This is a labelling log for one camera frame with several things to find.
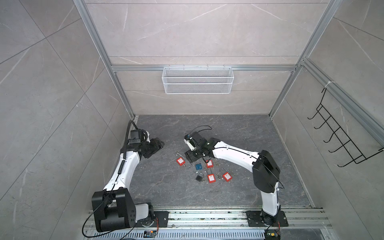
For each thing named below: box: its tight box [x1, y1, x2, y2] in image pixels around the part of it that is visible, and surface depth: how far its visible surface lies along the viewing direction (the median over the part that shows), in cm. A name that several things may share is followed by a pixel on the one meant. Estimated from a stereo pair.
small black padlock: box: [195, 172, 204, 182], surface depth 89 cm
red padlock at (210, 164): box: [206, 159, 214, 168], surface depth 94 cm
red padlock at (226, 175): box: [219, 167, 233, 183], surface depth 89 cm
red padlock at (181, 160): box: [176, 152, 186, 167], surface depth 95 cm
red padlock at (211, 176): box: [206, 168, 216, 184], surface depth 88 cm
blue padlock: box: [195, 160, 203, 171], surface depth 94 cm
